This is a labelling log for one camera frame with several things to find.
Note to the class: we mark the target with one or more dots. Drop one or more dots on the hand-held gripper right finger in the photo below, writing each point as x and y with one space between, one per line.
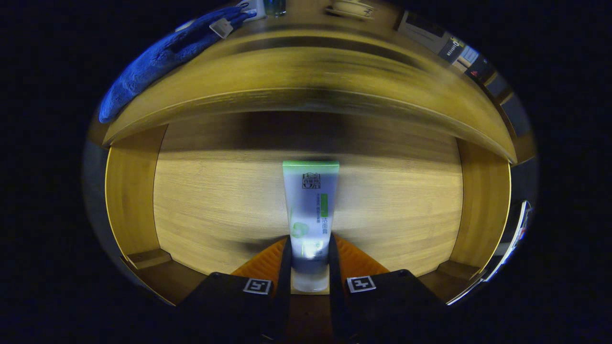
333 277

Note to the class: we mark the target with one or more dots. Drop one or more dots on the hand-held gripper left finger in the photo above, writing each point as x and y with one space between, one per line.
285 272

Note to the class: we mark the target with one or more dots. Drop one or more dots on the white green facial cleanser tube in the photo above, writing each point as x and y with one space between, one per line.
311 210

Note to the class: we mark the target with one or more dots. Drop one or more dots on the wooden drawer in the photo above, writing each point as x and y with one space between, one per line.
215 205

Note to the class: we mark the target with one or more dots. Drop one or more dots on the wooden cabinet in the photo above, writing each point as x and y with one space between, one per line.
311 102

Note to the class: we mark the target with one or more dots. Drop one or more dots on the wooden countertop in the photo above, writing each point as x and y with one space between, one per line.
311 71

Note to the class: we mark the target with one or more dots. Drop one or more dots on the black backdrop cloth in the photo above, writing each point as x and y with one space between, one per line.
91 191

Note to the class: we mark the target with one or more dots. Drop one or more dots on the blue towel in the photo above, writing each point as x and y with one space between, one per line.
153 62

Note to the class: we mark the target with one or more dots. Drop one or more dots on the black spine book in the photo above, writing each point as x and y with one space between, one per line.
480 70

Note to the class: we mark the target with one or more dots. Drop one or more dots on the pale blue spine book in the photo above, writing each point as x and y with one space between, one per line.
469 56

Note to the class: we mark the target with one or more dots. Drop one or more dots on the teal bottle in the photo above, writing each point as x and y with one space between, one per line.
275 5

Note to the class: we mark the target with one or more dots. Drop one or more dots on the white bottle blue cap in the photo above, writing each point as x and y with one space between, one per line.
253 5

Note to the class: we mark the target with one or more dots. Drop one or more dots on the beige lidded teacup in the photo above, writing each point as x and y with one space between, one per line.
351 8

